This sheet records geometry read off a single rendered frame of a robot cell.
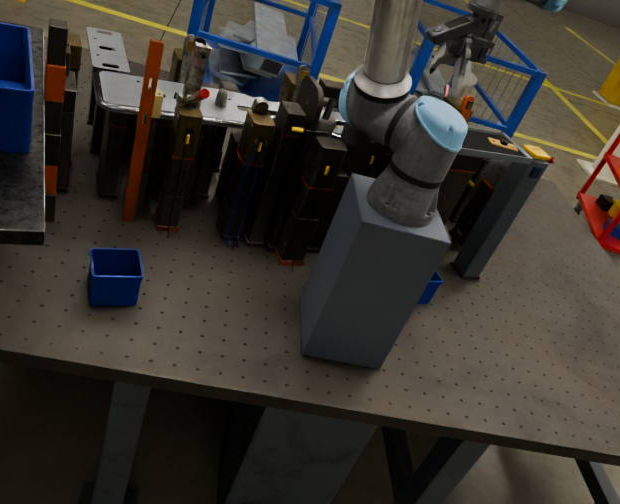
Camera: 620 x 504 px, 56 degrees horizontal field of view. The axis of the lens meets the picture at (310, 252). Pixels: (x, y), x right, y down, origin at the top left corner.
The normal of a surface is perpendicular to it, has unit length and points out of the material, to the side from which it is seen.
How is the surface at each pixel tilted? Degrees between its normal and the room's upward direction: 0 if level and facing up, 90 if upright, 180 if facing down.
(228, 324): 0
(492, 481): 0
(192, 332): 0
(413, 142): 90
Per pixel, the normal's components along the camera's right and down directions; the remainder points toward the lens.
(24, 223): 0.31, -0.77
